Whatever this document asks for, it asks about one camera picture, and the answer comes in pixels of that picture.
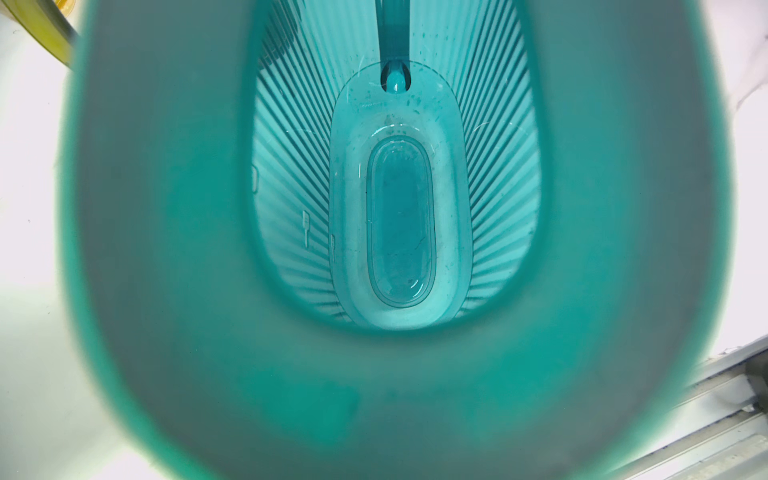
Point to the dark teal watering can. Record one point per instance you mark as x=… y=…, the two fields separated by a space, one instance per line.
x=393 y=239

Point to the olive green watering can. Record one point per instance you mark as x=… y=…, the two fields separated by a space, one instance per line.
x=47 y=22

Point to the aluminium mounting rail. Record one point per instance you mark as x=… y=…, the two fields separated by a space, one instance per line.
x=718 y=430

